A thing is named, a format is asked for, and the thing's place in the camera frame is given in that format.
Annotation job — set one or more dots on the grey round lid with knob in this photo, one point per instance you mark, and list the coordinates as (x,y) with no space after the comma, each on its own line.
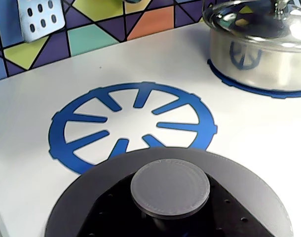
(165,187)

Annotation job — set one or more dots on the blue burner decal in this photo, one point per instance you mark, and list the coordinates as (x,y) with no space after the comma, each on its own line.
(239,86)
(56,128)

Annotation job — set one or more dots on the blue toy kitchen unit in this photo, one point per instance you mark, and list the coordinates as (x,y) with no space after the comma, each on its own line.
(165,61)

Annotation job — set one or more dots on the metal slotted spatula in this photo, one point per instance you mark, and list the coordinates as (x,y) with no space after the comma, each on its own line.
(42,14)

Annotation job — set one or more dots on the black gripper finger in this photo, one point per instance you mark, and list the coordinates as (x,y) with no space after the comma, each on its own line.
(103,217)
(227,217)

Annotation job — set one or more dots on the shiny steel pot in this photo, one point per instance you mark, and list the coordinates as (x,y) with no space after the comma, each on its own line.
(264,69)

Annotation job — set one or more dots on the glass steel pot lid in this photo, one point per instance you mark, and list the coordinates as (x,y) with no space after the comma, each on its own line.
(239,22)

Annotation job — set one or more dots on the colourful tile backsplash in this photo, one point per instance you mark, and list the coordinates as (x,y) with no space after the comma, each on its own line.
(91,37)

